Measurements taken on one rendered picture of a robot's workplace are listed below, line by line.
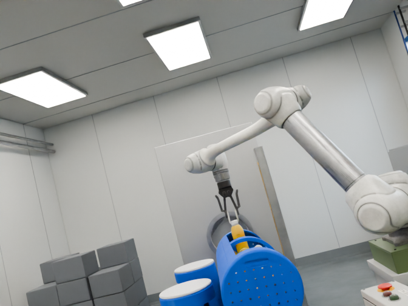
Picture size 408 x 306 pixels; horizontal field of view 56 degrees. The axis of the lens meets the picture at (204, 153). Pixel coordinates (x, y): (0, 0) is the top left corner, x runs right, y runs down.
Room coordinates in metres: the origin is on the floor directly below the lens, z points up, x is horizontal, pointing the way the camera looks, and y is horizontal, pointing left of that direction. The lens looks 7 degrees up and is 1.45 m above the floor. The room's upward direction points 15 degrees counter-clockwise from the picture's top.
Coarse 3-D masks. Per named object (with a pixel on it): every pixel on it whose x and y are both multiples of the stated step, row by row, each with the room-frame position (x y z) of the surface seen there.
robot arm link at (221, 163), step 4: (212, 144) 2.11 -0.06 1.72; (208, 148) 2.11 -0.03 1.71; (224, 152) 2.12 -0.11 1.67; (220, 156) 2.09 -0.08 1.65; (224, 156) 2.11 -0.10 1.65; (216, 160) 2.06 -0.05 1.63; (220, 160) 2.08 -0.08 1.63; (224, 160) 2.11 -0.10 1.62; (216, 164) 2.06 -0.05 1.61; (220, 164) 2.08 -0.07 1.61; (224, 164) 2.10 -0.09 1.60; (216, 168) 2.08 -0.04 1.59; (220, 168) 2.10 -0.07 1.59; (224, 168) 2.10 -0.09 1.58; (212, 172) 2.13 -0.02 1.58
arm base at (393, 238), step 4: (404, 228) 1.55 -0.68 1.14; (396, 232) 1.57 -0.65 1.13; (400, 232) 1.56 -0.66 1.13; (404, 232) 1.55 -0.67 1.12; (384, 236) 1.68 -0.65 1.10; (388, 236) 1.64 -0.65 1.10; (392, 236) 1.60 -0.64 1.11; (396, 236) 1.58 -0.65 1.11; (400, 236) 1.56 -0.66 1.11; (404, 236) 1.55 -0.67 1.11; (384, 240) 1.68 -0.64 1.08; (388, 240) 1.64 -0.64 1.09; (392, 240) 1.58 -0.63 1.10; (396, 240) 1.55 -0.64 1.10; (400, 240) 1.54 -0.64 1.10; (404, 240) 1.53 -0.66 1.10; (396, 244) 1.54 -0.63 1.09; (400, 244) 1.53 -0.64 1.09; (404, 244) 1.53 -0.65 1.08
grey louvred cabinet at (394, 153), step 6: (390, 150) 4.00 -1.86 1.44; (396, 150) 3.79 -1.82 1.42; (402, 150) 3.66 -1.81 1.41; (390, 156) 4.00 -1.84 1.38; (396, 156) 3.84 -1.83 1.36; (402, 156) 3.71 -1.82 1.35; (396, 162) 3.89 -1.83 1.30; (402, 162) 3.76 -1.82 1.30; (396, 168) 3.94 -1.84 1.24; (402, 168) 3.81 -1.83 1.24
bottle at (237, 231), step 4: (236, 224) 2.12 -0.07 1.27; (232, 228) 2.12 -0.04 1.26; (236, 228) 2.11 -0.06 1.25; (240, 228) 2.11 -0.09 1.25; (232, 232) 2.12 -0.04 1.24; (236, 232) 2.10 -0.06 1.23; (240, 232) 2.11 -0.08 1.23; (236, 236) 2.11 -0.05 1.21; (240, 236) 2.10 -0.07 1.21; (240, 244) 2.10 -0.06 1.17; (244, 244) 2.11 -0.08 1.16; (236, 248) 2.13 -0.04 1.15; (240, 248) 2.10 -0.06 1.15
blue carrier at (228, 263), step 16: (224, 240) 2.05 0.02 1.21; (240, 240) 1.78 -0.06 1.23; (256, 240) 1.78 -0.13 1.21; (224, 256) 1.65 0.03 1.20; (240, 256) 1.37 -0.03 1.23; (256, 256) 1.37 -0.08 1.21; (272, 256) 1.37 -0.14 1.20; (224, 272) 1.40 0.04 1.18; (240, 272) 1.37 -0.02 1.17; (256, 272) 1.37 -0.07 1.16; (272, 272) 1.37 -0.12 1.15; (288, 272) 1.37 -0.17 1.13; (224, 288) 1.37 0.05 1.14; (240, 288) 1.37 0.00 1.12; (256, 288) 1.37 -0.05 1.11; (272, 288) 1.37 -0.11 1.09; (288, 288) 1.37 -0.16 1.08; (224, 304) 1.37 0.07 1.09; (240, 304) 1.37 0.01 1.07; (256, 304) 1.37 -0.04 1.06; (272, 304) 1.37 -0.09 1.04; (288, 304) 1.37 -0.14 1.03
